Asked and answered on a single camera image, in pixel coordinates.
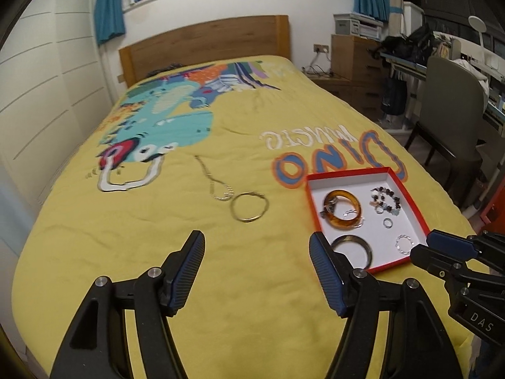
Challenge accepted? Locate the pearl chain necklace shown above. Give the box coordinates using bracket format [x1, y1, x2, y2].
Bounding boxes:
[194, 155, 234, 202]

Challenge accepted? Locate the white cloth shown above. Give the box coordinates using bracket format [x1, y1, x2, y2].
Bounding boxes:
[452, 57, 490, 91]

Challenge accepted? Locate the dark blue hanging bag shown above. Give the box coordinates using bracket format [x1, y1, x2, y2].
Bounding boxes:
[381, 77, 408, 117]

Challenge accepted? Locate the white desk lamp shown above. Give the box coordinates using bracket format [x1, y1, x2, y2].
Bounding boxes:
[467, 16, 498, 68]

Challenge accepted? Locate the low wooden nightstand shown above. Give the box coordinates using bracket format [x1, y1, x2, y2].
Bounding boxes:
[310, 75, 385, 123]

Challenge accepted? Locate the dark olive bangle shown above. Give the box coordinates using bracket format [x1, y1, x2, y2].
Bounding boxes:
[330, 235, 373, 271]

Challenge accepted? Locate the grey-green chair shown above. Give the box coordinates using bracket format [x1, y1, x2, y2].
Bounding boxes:
[404, 56, 490, 206]

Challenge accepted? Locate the wooden drawer cabinet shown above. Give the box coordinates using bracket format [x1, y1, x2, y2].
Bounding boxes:
[330, 33, 385, 83]

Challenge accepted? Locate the tangle of cables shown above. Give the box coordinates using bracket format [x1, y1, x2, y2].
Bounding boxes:
[302, 53, 340, 80]

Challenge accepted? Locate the beaded stone bracelet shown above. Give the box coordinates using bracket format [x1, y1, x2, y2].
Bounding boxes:
[369, 186, 404, 216]

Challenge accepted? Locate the cluttered desk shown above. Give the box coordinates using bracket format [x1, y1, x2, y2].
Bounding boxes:
[383, 51, 505, 135]

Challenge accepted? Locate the white panelled wardrobe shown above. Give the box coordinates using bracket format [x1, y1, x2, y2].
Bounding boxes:
[0, 0, 127, 214]

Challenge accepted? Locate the yellow printed blanket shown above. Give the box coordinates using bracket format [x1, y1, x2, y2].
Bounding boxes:
[10, 55, 480, 379]

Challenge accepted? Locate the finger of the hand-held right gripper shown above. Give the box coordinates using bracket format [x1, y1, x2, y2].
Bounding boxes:
[410, 244, 471, 286]
[426, 229, 481, 260]

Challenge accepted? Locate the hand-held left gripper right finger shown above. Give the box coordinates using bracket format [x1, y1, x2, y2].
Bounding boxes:
[308, 232, 464, 379]

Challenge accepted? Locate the wooden headboard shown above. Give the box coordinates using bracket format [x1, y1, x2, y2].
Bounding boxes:
[118, 15, 290, 87]

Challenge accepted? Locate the black bag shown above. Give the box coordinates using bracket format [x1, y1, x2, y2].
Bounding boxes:
[371, 24, 435, 64]

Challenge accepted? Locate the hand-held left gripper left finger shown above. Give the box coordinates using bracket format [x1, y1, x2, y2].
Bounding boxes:
[49, 230, 206, 379]

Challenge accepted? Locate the thin gold bangle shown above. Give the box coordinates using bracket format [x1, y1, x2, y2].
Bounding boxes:
[231, 192, 270, 223]

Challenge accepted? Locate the amber resin bangle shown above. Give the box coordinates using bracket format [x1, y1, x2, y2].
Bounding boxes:
[324, 190, 364, 232]

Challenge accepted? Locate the red stool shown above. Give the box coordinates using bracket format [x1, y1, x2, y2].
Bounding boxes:
[481, 193, 505, 233]

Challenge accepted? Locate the white printer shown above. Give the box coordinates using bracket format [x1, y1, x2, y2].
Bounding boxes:
[333, 13, 383, 40]

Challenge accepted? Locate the red shallow box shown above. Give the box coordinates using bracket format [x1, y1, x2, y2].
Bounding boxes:
[306, 168, 431, 275]

